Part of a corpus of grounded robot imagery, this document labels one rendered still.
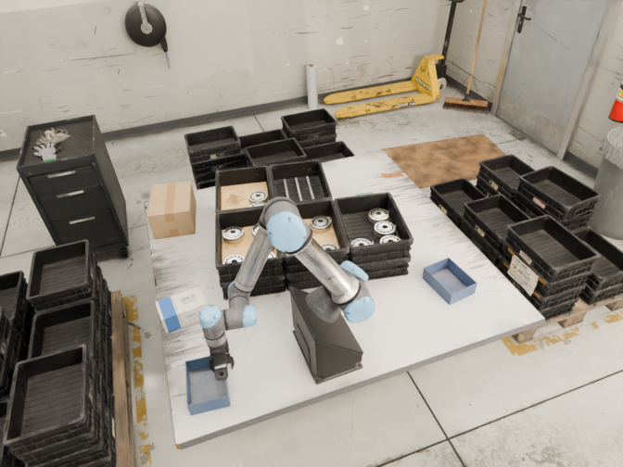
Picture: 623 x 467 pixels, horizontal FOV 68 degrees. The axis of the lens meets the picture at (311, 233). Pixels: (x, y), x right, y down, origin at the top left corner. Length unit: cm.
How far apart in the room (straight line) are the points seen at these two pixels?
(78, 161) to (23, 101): 218
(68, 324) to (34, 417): 62
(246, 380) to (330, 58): 426
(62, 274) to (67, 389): 81
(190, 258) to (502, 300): 154
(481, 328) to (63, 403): 185
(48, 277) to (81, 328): 40
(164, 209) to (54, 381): 96
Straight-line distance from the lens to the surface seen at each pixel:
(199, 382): 199
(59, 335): 285
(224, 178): 272
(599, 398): 305
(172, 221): 260
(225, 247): 231
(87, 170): 331
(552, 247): 303
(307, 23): 539
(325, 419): 264
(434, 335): 210
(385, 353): 201
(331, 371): 189
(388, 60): 593
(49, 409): 243
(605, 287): 325
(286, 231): 143
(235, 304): 170
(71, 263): 308
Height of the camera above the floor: 232
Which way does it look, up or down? 40 degrees down
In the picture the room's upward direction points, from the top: 3 degrees counter-clockwise
